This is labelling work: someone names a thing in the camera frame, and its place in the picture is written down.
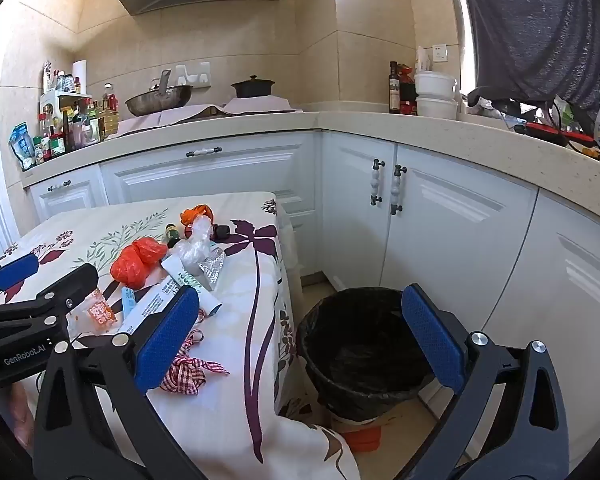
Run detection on white lidded container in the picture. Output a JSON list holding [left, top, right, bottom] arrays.
[[414, 71, 458, 98], [416, 96, 459, 120]]

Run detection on white cabinet door handle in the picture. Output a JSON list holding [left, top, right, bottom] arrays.
[[370, 159, 386, 206], [390, 165, 407, 216]]

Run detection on yellow cooking oil bottle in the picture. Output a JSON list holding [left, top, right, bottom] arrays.
[[100, 84, 121, 136]]

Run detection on beige stone countertop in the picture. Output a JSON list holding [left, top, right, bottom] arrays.
[[22, 110, 600, 213]]

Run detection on orange snack wrapper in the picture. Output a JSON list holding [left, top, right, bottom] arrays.
[[67, 287, 118, 336]]

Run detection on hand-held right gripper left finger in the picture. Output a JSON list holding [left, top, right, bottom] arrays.
[[32, 285, 206, 480]]

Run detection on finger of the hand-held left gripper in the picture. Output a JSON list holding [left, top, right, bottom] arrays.
[[0, 253, 40, 306], [0, 262, 99, 343]]

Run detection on blue snack packet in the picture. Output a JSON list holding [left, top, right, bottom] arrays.
[[8, 122, 36, 171]]

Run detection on steel wok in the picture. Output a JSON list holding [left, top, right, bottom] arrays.
[[125, 84, 195, 117]]

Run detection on red checked ribbon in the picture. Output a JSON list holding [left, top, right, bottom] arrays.
[[160, 330, 231, 396]]

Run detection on red plastic bag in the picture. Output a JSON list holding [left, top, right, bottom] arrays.
[[110, 238, 170, 291]]

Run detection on white kitchen cabinets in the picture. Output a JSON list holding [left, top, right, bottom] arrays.
[[25, 130, 600, 480]]

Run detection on red seasoning packets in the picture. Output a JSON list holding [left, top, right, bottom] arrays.
[[397, 65, 418, 116]]

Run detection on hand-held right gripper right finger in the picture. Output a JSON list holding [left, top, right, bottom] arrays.
[[395, 284, 571, 480]]

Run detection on pink stove cloth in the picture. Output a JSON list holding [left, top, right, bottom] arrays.
[[222, 96, 303, 113], [105, 105, 226, 138]]

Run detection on white spice rack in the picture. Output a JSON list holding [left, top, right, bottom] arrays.
[[40, 91, 93, 151]]

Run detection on floral tablecloth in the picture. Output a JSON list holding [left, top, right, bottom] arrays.
[[0, 191, 361, 480]]

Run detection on clear plastic bag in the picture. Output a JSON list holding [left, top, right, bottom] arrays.
[[172, 215, 218, 273]]

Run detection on group of condiment bottles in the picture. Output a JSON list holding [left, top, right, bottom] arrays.
[[32, 62, 121, 163]]

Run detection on paper towel roll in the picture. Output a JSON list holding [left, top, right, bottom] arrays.
[[71, 59, 88, 95]]

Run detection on black lidded pot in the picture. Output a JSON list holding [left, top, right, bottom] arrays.
[[231, 75, 273, 99]]

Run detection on orange plastic bag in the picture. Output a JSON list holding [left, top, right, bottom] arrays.
[[180, 204, 216, 228]]

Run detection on foil blister pack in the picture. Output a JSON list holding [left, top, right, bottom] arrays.
[[192, 252, 227, 293]]

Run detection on orange white packaging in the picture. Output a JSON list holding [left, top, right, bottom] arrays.
[[330, 412, 396, 453]]

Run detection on gas stove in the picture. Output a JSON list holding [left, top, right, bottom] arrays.
[[170, 105, 236, 123]]

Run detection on dark olive oil bottle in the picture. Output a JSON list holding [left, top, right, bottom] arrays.
[[388, 61, 401, 114]]

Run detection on light blue tube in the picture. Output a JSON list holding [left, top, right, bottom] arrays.
[[121, 286, 140, 321]]

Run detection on white green print tube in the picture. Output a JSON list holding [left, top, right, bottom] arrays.
[[161, 257, 223, 316]]

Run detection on white double wall socket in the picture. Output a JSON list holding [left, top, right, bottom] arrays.
[[175, 61, 212, 86]]

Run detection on black waste bin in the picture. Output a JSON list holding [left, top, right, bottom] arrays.
[[296, 287, 456, 423]]

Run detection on red black electric tool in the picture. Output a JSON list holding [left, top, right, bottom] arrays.
[[525, 121, 596, 148]]

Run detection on pile of mixed packaging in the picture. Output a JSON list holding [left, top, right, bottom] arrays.
[[467, 87, 596, 136]]

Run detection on person's left hand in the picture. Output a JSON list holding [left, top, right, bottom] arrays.
[[5, 382, 37, 453]]

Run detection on white printed carton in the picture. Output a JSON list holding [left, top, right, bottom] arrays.
[[117, 285, 191, 336]]

